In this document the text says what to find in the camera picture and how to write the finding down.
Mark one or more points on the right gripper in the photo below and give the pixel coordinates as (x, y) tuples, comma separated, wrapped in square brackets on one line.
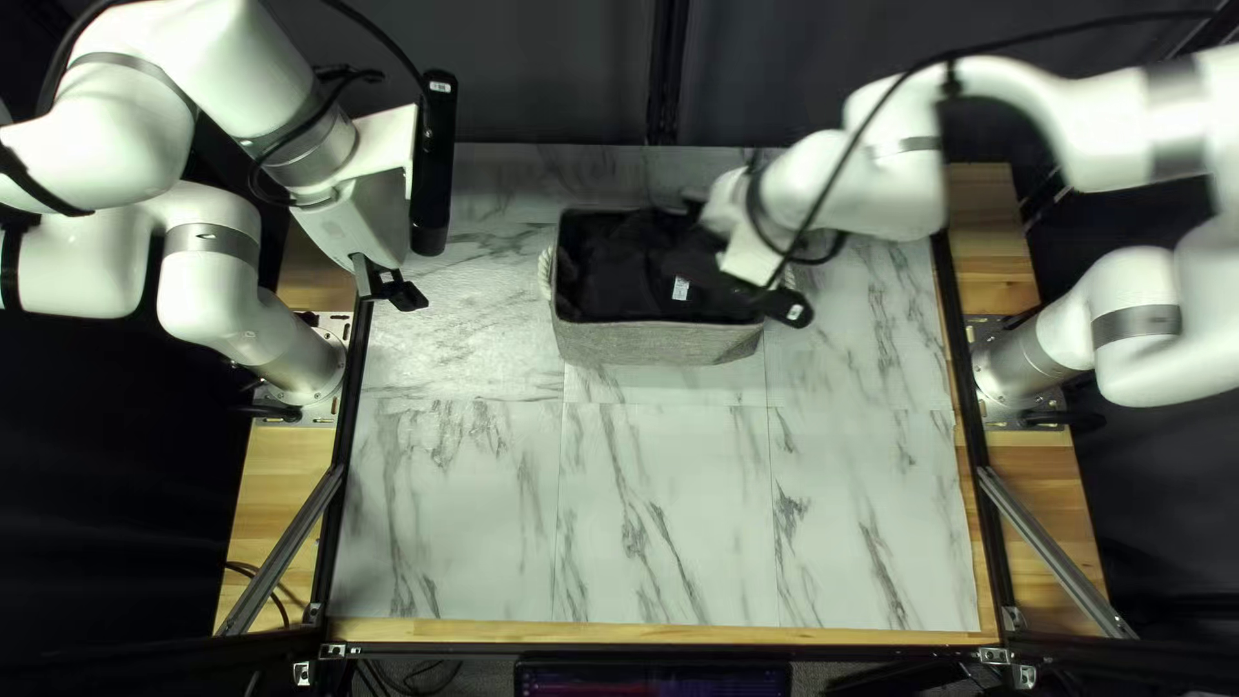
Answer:
[(763, 254)]

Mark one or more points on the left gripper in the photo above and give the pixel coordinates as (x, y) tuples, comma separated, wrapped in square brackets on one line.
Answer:
[(363, 194)]

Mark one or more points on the dark grey sweatshirt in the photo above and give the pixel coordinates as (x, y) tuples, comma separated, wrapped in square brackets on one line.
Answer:
[(619, 271)]

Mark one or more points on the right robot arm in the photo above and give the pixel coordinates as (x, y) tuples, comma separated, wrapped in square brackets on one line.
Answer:
[(1113, 126)]

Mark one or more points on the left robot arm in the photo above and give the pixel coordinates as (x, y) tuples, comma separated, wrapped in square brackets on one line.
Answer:
[(213, 290)]

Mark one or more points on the grey fabric basket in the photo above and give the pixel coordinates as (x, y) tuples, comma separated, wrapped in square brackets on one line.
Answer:
[(648, 344)]

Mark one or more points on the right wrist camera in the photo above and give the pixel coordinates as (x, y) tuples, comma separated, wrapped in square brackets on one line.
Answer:
[(786, 308)]

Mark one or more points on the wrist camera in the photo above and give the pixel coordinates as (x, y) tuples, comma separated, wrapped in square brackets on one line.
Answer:
[(434, 165), (786, 308)]

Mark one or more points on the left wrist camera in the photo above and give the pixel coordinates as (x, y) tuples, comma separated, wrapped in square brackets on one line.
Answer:
[(434, 165)]

